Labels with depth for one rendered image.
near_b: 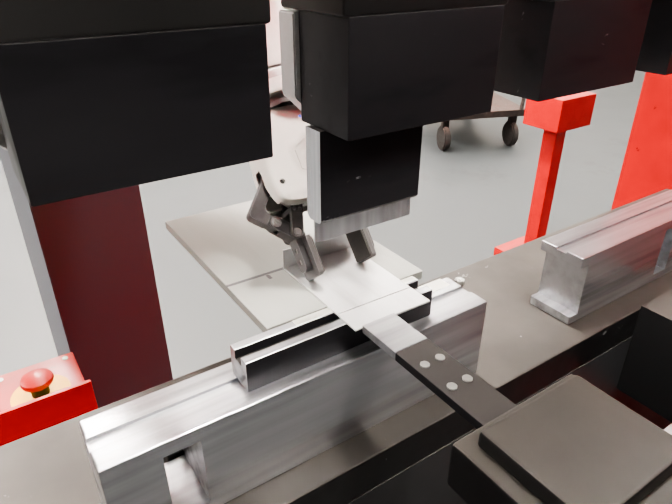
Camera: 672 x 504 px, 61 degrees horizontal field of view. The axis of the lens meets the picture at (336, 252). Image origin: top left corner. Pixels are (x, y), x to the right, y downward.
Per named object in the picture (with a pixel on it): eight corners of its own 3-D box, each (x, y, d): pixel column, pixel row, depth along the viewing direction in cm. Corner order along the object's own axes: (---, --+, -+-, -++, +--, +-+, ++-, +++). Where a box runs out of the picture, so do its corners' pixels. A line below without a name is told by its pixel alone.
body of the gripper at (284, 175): (244, 92, 53) (286, 203, 52) (335, 79, 58) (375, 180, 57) (223, 129, 59) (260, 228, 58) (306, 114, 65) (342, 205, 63)
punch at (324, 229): (401, 210, 52) (407, 106, 48) (416, 218, 51) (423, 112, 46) (308, 238, 47) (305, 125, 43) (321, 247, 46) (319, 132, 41)
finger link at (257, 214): (229, 191, 53) (268, 237, 54) (286, 150, 57) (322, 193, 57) (226, 195, 54) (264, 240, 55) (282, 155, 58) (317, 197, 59)
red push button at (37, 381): (55, 382, 77) (49, 361, 75) (61, 399, 74) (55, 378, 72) (23, 394, 75) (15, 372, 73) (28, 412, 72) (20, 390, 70)
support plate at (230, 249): (294, 196, 78) (293, 189, 78) (422, 278, 59) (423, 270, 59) (165, 228, 69) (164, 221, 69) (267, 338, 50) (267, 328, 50)
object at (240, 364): (410, 301, 59) (412, 276, 58) (430, 314, 57) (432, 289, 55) (232, 372, 49) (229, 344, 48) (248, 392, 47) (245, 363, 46)
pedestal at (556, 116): (520, 258, 267) (552, 75, 227) (566, 281, 248) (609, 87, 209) (490, 270, 257) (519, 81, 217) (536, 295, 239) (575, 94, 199)
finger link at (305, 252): (271, 215, 53) (297, 282, 53) (301, 207, 55) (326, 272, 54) (261, 225, 56) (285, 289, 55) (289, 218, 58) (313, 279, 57)
